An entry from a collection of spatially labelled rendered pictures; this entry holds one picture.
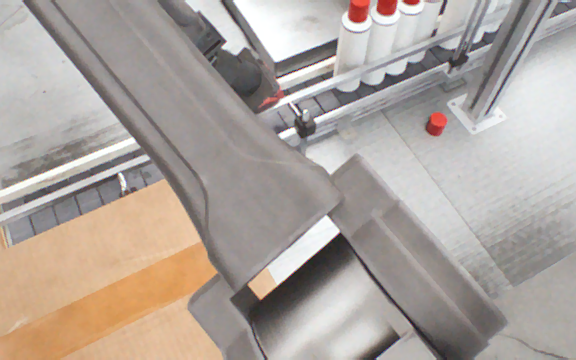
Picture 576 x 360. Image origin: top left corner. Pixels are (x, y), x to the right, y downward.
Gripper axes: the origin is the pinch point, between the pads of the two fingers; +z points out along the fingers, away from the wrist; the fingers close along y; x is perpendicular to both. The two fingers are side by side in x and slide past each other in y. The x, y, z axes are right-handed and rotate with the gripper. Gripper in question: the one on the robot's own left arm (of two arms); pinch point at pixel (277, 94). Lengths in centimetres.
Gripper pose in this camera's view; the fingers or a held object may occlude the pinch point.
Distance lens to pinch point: 94.4
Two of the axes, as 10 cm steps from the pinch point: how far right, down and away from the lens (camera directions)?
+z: 5.4, 1.4, 8.3
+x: -6.9, 6.3, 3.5
